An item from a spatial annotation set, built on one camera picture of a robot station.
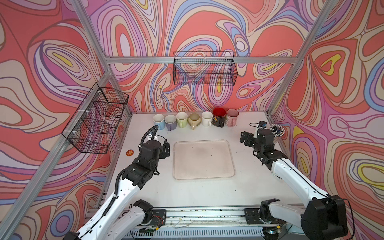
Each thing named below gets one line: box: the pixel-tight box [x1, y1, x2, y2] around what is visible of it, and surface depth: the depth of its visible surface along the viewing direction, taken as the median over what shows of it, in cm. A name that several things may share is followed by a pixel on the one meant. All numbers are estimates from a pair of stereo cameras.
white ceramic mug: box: [201, 111, 213, 127], surface depth 107 cm
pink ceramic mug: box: [226, 108, 239, 127], surface depth 107 cm
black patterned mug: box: [211, 107, 227, 128], surface depth 107 cm
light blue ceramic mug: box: [152, 113, 165, 130], surface depth 106 cm
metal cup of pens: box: [269, 123, 286, 138], surface depth 89 cm
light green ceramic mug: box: [176, 111, 188, 128], surface depth 107 cm
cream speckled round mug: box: [188, 112, 201, 130], surface depth 107 cm
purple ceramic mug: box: [164, 114, 177, 132], surface depth 107 cm
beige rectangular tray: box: [173, 139, 236, 180], surface depth 96 cm
